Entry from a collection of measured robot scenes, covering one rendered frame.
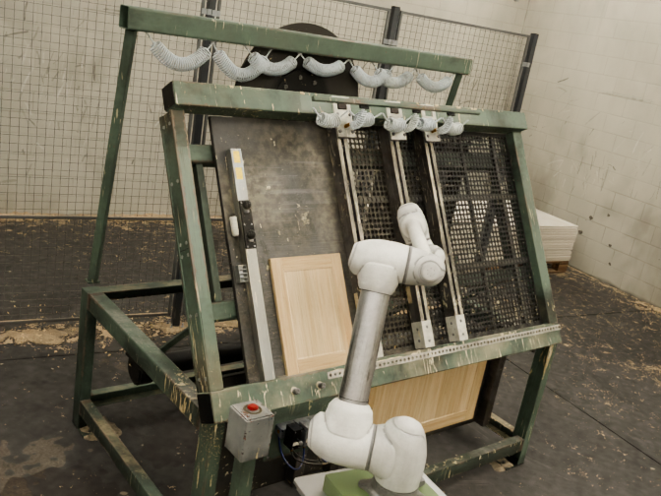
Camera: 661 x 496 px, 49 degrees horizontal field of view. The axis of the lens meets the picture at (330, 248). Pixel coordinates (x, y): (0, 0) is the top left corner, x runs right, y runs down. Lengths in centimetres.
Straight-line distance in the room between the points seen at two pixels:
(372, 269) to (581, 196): 673
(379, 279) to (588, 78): 693
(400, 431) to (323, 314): 89
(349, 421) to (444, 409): 178
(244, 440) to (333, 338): 74
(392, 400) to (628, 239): 523
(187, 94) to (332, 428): 139
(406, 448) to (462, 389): 181
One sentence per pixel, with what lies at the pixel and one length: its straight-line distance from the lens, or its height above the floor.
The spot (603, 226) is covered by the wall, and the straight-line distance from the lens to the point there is 882.
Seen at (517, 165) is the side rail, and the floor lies 168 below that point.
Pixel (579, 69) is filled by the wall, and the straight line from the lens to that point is 925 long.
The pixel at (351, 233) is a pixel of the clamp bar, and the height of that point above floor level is 140.
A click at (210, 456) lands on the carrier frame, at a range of 294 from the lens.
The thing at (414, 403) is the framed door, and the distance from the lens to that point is 396.
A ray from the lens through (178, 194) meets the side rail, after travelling 292.
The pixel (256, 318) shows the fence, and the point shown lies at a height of 112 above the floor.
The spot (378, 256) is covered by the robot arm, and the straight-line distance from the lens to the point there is 243.
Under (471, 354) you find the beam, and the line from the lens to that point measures 373.
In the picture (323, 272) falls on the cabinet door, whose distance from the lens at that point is 320.
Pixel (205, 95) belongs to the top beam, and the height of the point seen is 192.
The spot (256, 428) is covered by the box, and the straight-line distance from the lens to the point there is 267.
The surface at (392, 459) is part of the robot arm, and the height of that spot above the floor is 99.
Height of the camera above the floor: 229
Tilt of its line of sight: 17 degrees down
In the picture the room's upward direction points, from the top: 10 degrees clockwise
